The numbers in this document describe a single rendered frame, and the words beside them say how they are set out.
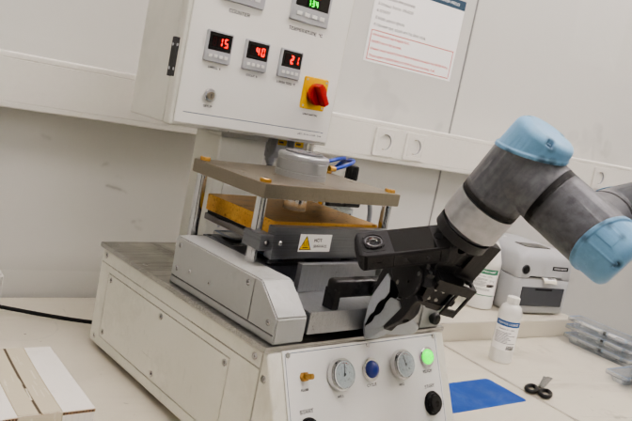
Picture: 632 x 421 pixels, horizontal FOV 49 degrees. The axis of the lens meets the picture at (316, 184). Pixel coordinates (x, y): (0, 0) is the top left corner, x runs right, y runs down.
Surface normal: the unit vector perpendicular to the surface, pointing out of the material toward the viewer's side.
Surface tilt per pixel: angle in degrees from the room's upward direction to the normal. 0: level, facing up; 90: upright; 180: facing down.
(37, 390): 1
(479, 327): 90
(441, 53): 90
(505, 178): 100
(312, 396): 65
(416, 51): 90
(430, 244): 32
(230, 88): 90
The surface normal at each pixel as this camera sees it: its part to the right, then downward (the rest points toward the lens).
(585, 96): 0.55, 0.21
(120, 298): -0.73, -0.07
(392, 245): -0.02, -0.80
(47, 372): 0.18, -0.97
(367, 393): 0.67, -0.22
